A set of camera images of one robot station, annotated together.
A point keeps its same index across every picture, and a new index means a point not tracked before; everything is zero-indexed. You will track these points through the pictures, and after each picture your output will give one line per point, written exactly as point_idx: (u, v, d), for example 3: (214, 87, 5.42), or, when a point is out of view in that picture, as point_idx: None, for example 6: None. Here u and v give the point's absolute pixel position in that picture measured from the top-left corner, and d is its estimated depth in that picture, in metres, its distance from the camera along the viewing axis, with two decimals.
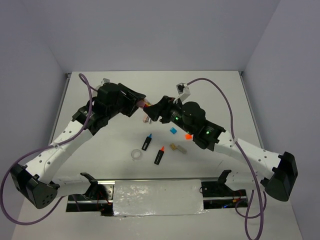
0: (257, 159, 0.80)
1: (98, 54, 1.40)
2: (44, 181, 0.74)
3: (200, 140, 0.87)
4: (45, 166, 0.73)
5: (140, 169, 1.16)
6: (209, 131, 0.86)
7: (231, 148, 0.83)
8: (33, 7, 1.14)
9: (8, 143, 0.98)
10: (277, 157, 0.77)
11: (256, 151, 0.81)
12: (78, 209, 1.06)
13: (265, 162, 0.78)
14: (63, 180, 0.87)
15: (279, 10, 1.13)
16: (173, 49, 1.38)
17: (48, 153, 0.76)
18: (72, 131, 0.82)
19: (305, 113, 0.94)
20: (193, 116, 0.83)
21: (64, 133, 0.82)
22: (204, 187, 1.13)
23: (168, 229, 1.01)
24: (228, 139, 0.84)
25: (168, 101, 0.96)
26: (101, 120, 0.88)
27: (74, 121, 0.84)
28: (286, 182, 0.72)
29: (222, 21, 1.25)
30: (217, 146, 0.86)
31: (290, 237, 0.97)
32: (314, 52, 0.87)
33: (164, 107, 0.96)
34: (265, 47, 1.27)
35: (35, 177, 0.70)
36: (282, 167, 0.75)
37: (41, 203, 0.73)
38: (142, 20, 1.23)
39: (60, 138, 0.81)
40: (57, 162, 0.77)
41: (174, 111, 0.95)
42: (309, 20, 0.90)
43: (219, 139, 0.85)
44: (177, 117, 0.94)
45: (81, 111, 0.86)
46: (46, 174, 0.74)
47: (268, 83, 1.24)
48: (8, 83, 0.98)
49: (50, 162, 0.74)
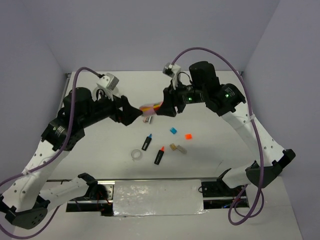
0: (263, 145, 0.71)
1: (98, 55, 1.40)
2: (25, 208, 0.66)
3: (212, 102, 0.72)
4: (20, 197, 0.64)
5: (140, 170, 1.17)
6: (229, 95, 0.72)
7: (244, 125, 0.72)
8: (33, 8, 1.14)
9: (9, 143, 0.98)
10: (281, 152, 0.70)
11: (265, 137, 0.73)
12: (78, 209, 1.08)
13: (269, 153, 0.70)
14: (55, 192, 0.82)
15: (279, 10, 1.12)
16: (172, 49, 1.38)
17: (21, 182, 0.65)
18: (43, 155, 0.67)
19: (305, 114, 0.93)
20: (200, 70, 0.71)
21: (34, 157, 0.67)
22: (204, 187, 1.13)
23: (168, 229, 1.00)
24: (245, 113, 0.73)
25: (168, 93, 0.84)
26: (74, 135, 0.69)
27: (44, 141, 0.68)
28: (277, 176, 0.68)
29: (222, 21, 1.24)
30: (231, 116, 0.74)
31: (290, 237, 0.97)
32: (314, 52, 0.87)
33: (172, 100, 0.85)
34: (265, 47, 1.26)
35: (12, 209, 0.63)
36: (282, 162, 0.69)
37: (31, 224, 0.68)
38: (142, 21, 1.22)
39: (32, 163, 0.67)
40: (33, 189, 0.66)
41: (183, 93, 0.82)
42: (309, 20, 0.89)
43: (235, 109, 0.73)
44: (190, 98, 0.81)
45: (50, 126, 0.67)
46: (24, 203, 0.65)
47: (267, 83, 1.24)
48: (8, 83, 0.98)
49: (24, 191, 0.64)
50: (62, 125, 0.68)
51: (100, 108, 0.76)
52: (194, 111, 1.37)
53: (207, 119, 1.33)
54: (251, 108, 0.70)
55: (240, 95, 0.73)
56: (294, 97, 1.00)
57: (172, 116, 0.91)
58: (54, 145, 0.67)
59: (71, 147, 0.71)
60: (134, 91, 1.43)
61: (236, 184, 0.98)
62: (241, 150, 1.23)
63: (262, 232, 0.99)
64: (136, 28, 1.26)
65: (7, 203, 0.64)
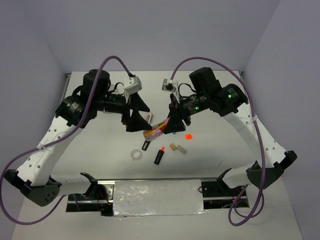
0: (265, 147, 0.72)
1: (99, 55, 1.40)
2: (40, 184, 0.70)
3: (214, 103, 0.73)
4: (35, 171, 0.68)
5: (140, 169, 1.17)
6: (231, 95, 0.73)
7: (246, 126, 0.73)
8: (34, 8, 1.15)
9: (9, 142, 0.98)
10: (283, 153, 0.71)
11: (267, 138, 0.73)
12: (78, 209, 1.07)
13: (271, 154, 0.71)
14: (64, 179, 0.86)
15: (279, 10, 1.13)
16: (173, 49, 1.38)
17: (36, 156, 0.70)
18: (57, 130, 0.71)
19: (305, 114, 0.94)
20: (199, 73, 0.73)
21: (48, 133, 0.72)
22: (204, 187, 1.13)
23: (168, 229, 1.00)
24: (247, 114, 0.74)
25: (175, 107, 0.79)
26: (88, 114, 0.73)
27: (58, 117, 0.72)
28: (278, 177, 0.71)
29: (222, 22, 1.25)
30: (233, 117, 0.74)
31: (290, 237, 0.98)
32: (314, 52, 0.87)
33: (178, 113, 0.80)
34: (265, 48, 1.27)
35: (27, 183, 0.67)
36: (283, 163, 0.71)
37: (44, 201, 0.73)
38: (142, 21, 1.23)
39: (46, 139, 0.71)
40: (48, 164, 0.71)
41: (189, 104, 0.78)
42: (309, 21, 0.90)
43: (238, 110, 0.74)
44: (197, 107, 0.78)
45: (64, 102, 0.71)
46: (39, 178, 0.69)
47: (267, 84, 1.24)
48: (8, 82, 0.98)
49: (39, 165, 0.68)
50: (76, 102, 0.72)
51: (112, 101, 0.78)
52: None
53: (208, 120, 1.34)
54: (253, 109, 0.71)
55: (242, 95, 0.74)
56: (294, 97, 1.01)
57: (182, 129, 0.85)
58: (68, 120, 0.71)
59: (85, 124, 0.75)
60: None
61: (236, 184, 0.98)
62: (241, 150, 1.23)
63: (262, 232, 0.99)
64: (137, 27, 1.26)
65: (23, 177, 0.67)
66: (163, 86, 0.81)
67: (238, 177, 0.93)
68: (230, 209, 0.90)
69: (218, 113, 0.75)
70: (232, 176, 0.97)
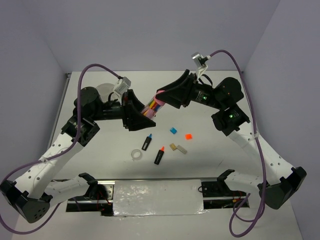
0: (269, 162, 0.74)
1: (98, 55, 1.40)
2: (34, 196, 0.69)
3: (220, 120, 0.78)
4: (34, 182, 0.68)
5: (140, 170, 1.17)
6: (233, 115, 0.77)
7: (249, 142, 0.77)
8: (33, 8, 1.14)
9: (9, 144, 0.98)
10: (290, 169, 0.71)
11: (271, 154, 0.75)
12: (78, 209, 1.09)
13: (276, 169, 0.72)
14: (57, 188, 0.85)
15: (280, 10, 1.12)
16: (172, 48, 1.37)
17: (37, 168, 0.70)
18: (62, 145, 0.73)
19: (305, 114, 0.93)
20: (230, 97, 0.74)
21: (52, 147, 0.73)
22: (204, 187, 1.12)
23: (168, 229, 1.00)
24: (249, 132, 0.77)
25: (193, 82, 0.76)
26: (89, 132, 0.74)
27: (63, 134, 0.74)
28: (287, 196, 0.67)
29: (223, 22, 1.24)
30: (235, 134, 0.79)
31: (290, 237, 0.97)
32: (314, 53, 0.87)
33: (190, 92, 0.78)
34: (265, 47, 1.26)
35: (24, 194, 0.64)
36: (291, 178, 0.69)
37: (33, 218, 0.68)
38: (142, 21, 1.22)
39: (49, 152, 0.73)
40: (47, 176, 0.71)
41: (200, 90, 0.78)
42: (309, 20, 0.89)
43: (240, 128, 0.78)
44: (205, 97, 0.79)
45: (70, 121, 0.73)
46: (36, 190, 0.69)
47: (268, 84, 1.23)
48: (9, 83, 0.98)
49: (39, 178, 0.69)
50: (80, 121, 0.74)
51: (110, 108, 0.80)
52: (195, 111, 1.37)
53: (208, 119, 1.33)
54: (255, 128, 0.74)
55: (244, 115, 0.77)
56: (294, 97, 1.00)
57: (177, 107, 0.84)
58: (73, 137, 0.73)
59: (86, 143, 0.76)
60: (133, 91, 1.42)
61: (239, 189, 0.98)
62: (240, 150, 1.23)
63: (262, 232, 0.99)
64: (136, 28, 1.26)
65: (20, 188, 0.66)
66: (196, 55, 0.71)
67: (241, 182, 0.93)
68: (232, 216, 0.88)
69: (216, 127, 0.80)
70: (237, 180, 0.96)
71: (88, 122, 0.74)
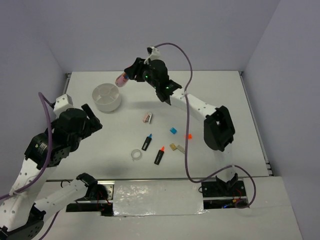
0: (197, 109, 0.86)
1: (99, 55, 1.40)
2: (19, 224, 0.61)
3: (160, 93, 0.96)
4: (10, 217, 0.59)
5: (140, 170, 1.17)
6: (169, 87, 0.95)
7: (181, 101, 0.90)
8: (33, 8, 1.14)
9: (9, 144, 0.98)
10: (213, 109, 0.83)
11: (199, 103, 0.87)
12: (78, 208, 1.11)
13: (203, 112, 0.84)
14: (51, 201, 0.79)
15: (280, 10, 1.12)
16: (172, 48, 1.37)
17: (10, 202, 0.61)
18: (28, 174, 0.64)
19: (305, 114, 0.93)
20: (155, 70, 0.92)
21: (19, 176, 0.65)
22: (204, 187, 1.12)
23: (169, 229, 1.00)
24: (181, 93, 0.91)
25: (139, 62, 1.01)
26: (60, 150, 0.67)
27: (28, 159, 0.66)
28: (216, 131, 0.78)
29: (222, 22, 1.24)
30: (174, 100, 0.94)
31: (290, 237, 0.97)
32: (314, 53, 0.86)
33: (137, 68, 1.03)
34: (264, 47, 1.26)
35: (3, 229, 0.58)
36: (216, 115, 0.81)
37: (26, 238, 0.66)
38: (142, 21, 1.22)
39: (17, 184, 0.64)
40: (24, 206, 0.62)
41: (145, 69, 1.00)
42: (309, 22, 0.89)
43: (173, 93, 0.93)
44: (147, 75, 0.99)
45: (33, 144, 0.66)
46: (17, 220, 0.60)
47: (267, 83, 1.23)
48: (8, 83, 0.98)
49: (14, 210, 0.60)
50: (45, 141, 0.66)
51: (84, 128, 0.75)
52: None
53: None
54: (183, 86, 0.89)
55: (177, 85, 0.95)
56: (294, 97, 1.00)
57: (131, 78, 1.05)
58: (37, 163, 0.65)
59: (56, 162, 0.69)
60: (134, 91, 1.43)
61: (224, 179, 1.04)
62: (240, 151, 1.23)
63: (262, 232, 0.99)
64: (136, 28, 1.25)
65: None
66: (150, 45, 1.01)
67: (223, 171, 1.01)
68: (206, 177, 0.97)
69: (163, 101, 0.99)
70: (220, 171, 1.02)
71: (58, 143, 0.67)
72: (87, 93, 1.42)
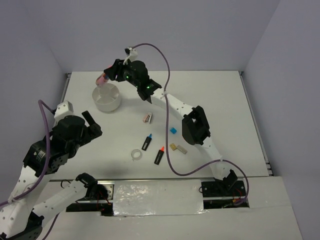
0: (176, 108, 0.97)
1: (99, 55, 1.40)
2: (18, 231, 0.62)
3: (141, 92, 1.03)
4: (9, 223, 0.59)
5: (140, 169, 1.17)
6: (149, 86, 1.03)
7: (161, 100, 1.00)
8: (33, 8, 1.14)
9: (9, 144, 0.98)
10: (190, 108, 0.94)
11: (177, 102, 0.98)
12: (79, 209, 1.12)
13: (180, 111, 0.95)
14: (50, 205, 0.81)
15: (280, 10, 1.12)
16: (173, 48, 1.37)
17: (8, 208, 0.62)
18: (27, 180, 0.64)
19: (305, 114, 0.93)
20: (137, 71, 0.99)
21: (18, 184, 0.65)
22: (204, 187, 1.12)
23: (168, 229, 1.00)
24: (161, 93, 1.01)
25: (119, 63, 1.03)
26: (58, 158, 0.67)
27: (26, 167, 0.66)
28: (192, 128, 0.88)
29: (223, 22, 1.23)
30: (154, 99, 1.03)
31: (289, 237, 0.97)
32: (314, 53, 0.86)
33: (117, 69, 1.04)
34: (264, 47, 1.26)
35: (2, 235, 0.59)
36: (192, 114, 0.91)
37: None
38: (142, 21, 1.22)
39: (16, 190, 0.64)
40: (23, 212, 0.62)
41: (125, 70, 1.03)
42: (309, 22, 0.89)
43: (154, 93, 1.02)
44: (127, 76, 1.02)
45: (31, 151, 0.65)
46: (16, 226, 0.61)
47: (267, 83, 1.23)
48: (8, 83, 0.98)
49: (13, 217, 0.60)
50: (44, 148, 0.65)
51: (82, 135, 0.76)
52: None
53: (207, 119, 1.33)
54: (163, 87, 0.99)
55: (157, 84, 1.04)
56: (294, 97, 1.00)
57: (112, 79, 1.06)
58: (36, 170, 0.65)
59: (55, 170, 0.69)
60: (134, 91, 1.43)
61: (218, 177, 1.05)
62: (240, 151, 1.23)
63: (262, 232, 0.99)
64: (136, 28, 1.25)
65: None
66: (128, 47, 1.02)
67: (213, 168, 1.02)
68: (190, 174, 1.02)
69: (143, 99, 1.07)
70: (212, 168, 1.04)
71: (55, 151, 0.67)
72: (87, 92, 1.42)
